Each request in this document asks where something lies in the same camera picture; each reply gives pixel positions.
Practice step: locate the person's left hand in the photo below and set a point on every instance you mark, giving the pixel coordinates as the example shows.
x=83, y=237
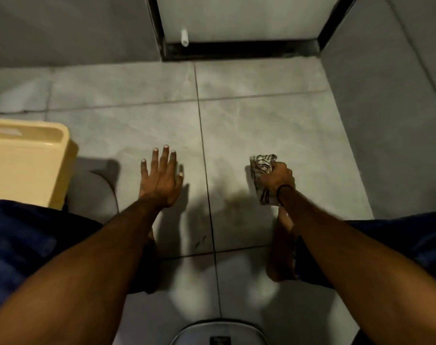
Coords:
x=160, y=185

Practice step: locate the person's right hand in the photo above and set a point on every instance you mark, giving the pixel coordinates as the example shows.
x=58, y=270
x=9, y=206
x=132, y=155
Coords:
x=278, y=177

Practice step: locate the person's left little finger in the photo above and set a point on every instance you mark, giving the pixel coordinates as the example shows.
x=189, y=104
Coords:
x=143, y=168

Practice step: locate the person's left thumb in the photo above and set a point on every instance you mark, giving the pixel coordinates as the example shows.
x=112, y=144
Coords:
x=181, y=173

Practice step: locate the person's left middle finger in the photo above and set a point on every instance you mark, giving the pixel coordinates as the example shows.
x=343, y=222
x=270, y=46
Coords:
x=164, y=157

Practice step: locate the person's right fingers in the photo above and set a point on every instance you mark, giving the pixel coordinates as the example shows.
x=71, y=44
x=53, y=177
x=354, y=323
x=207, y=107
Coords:
x=266, y=176

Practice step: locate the striped black white cloth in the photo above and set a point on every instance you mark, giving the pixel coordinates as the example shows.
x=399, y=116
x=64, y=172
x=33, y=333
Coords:
x=261, y=163

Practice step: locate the person's left forearm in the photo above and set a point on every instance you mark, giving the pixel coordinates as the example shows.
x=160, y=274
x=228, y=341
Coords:
x=77, y=276

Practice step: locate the person's right forearm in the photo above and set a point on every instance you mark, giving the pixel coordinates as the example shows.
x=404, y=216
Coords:
x=365, y=276

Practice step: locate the black wrist band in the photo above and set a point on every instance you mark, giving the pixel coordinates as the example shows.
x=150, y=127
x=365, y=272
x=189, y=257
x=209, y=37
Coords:
x=279, y=192

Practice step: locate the grey round container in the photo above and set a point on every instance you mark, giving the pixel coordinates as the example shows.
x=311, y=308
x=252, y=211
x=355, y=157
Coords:
x=92, y=197

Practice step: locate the person's right leg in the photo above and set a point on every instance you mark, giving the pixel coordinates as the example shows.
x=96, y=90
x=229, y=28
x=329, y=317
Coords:
x=282, y=247

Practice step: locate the person's leg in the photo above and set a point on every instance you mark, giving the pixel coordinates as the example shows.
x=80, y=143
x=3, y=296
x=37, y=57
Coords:
x=150, y=258
x=282, y=247

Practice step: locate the person's left leg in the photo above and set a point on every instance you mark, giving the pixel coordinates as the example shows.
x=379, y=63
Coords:
x=150, y=258

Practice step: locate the cream plastic bin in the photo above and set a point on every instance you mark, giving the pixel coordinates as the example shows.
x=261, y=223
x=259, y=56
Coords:
x=23, y=165

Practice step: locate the white door stopper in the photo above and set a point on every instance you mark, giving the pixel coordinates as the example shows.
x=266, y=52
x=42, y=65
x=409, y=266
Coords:
x=184, y=37

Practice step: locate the blue shorts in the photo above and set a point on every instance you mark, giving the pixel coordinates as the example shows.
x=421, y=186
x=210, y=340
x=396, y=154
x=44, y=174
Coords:
x=23, y=240

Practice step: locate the white door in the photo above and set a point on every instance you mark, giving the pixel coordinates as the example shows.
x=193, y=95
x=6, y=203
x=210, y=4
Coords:
x=246, y=17

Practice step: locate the grey toilet seat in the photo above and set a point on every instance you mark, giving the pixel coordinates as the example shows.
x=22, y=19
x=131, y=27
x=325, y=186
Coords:
x=218, y=334

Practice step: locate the black door frame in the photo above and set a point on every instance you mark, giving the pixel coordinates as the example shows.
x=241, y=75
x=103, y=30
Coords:
x=239, y=50

